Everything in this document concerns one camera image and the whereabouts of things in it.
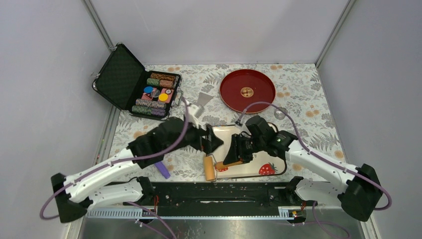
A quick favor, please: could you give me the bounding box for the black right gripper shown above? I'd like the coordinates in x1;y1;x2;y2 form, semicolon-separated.
223;133;265;166

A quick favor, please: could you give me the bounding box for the metal spatula wooden handle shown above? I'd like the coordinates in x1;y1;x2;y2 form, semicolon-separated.
195;92;213;107

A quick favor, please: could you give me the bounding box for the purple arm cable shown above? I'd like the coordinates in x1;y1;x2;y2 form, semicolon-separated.
234;101;393;239
39;97;192;239

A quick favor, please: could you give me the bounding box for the purple cylinder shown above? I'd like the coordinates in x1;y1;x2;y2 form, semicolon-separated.
154;161;171;179

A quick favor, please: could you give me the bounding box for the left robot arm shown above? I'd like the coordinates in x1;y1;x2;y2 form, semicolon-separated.
51;104;224;223

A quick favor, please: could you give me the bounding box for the red round plate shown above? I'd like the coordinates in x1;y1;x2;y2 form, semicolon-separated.
219;69;276;113

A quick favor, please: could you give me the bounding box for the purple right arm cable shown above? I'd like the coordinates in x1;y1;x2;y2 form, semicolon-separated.
234;101;393;239

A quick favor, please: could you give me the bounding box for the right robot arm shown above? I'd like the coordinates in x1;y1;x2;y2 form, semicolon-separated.
218;116;384;222

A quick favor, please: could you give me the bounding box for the black poker chip case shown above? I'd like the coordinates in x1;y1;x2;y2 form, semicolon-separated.
92;43;182;120

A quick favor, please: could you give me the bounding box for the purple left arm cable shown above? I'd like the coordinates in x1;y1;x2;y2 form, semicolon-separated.
39;97;192;239

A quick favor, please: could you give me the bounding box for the white strawberry tray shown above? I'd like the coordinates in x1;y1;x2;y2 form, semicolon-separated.
208;124;287;178

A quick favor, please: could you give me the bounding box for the small glass cup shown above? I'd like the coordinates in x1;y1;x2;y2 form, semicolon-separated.
274;107;288;120

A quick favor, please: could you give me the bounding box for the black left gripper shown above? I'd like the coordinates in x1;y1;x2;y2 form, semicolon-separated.
165;117;224;155

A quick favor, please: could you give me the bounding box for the floral table mat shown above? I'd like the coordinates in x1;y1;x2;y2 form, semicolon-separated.
108;64;345;182

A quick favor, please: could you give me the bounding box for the wooden dough roller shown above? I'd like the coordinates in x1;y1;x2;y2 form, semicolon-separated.
203;155;246;182

